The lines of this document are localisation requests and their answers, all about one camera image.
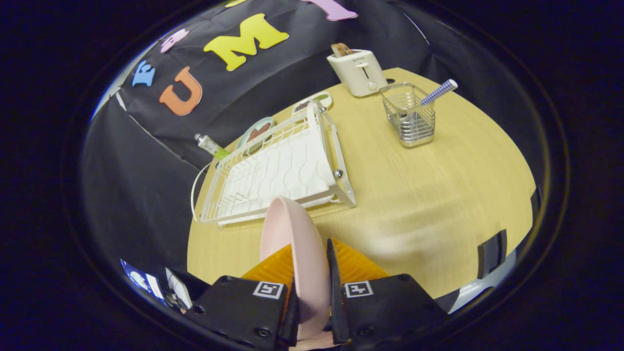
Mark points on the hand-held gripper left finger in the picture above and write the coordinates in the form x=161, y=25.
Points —
x=243, y=312

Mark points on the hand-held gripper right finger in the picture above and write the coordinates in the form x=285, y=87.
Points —
x=385, y=312

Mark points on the pink plate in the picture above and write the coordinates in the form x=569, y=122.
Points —
x=302, y=243

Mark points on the pale green plate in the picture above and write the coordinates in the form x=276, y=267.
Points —
x=246, y=141

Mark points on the white divided dish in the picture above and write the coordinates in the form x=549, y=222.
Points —
x=321, y=100

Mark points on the black table clamp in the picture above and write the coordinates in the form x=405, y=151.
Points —
x=491, y=253

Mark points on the clear bottle with green liquid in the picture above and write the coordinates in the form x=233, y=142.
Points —
x=209, y=145

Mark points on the brown sausage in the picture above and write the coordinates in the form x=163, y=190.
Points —
x=253, y=135
x=263, y=128

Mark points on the white toaster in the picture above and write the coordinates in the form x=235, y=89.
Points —
x=360, y=73

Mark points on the brown toast slices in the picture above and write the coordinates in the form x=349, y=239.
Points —
x=341, y=48

